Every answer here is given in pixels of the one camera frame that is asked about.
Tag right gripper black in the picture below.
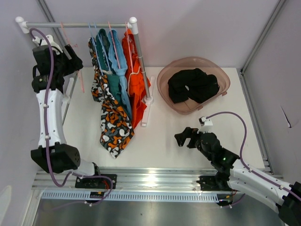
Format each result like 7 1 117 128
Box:
174 127 213 161

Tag pink wire hanger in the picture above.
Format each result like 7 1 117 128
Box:
60 22 85 93

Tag teal green shorts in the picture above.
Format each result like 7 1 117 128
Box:
96 29 130 108

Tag light blue wire hanger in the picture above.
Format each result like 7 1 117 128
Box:
88 23 103 76
95 28 112 76

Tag orange black patterned shorts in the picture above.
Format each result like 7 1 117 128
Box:
88 38 135 159

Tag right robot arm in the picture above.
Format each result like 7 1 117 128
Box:
174 127 301 226

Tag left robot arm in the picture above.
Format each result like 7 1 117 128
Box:
31 45 102 188

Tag light blue shorts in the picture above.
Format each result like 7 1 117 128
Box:
108 29 132 119

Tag bright orange shorts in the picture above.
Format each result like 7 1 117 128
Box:
122 29 146 128

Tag translucent pink plastic basin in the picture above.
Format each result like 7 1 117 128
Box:
157 56 230 115

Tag white and silver clothes rack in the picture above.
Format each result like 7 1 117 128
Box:
15 16 155 127

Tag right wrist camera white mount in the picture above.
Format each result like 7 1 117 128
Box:
198 117 213 133

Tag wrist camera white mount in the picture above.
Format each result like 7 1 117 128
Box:
32 34 63 54
198 117 213 133

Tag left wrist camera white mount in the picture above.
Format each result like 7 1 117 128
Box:
32 34 63 54

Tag aluminium extrusion rail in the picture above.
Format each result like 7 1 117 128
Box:
32 166 289 194

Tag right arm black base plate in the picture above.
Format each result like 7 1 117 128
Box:
196 176 231 191

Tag slotted grey cable duct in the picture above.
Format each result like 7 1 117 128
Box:
41 190 219 203

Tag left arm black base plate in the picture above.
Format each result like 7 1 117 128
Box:
75 174 117 189

